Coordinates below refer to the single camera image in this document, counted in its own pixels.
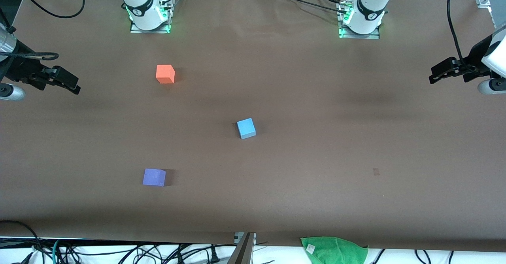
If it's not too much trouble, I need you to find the green microfibre cloth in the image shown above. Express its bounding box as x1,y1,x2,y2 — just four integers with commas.
300,236,369,264

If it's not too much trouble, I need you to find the aluminium frame profile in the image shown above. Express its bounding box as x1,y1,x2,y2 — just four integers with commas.
229,232,257,264

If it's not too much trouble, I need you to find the long black table cable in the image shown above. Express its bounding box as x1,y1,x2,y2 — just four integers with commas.
270,0,348,11

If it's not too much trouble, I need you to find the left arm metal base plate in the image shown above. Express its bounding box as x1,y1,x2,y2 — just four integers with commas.
338,1,381,40

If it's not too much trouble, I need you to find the orange foam block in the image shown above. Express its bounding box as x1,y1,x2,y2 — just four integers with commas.
156,64,176,84

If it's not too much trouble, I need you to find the thick black floor cable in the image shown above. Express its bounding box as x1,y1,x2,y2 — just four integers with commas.
0,220,45,264

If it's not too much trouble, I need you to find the purple foam block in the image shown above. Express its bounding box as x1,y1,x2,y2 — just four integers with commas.
142,168,167,187

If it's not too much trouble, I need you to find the tangled black cable bundle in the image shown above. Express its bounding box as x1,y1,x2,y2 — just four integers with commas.
59,242,238,264

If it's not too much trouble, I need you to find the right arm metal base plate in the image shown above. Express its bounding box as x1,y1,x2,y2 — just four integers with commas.
130,0,175,34

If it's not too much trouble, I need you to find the brown table cover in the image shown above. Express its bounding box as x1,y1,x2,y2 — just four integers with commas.
0,0,506,253

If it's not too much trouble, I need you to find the light blue foam block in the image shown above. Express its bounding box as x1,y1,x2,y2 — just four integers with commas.
237,118,257,140

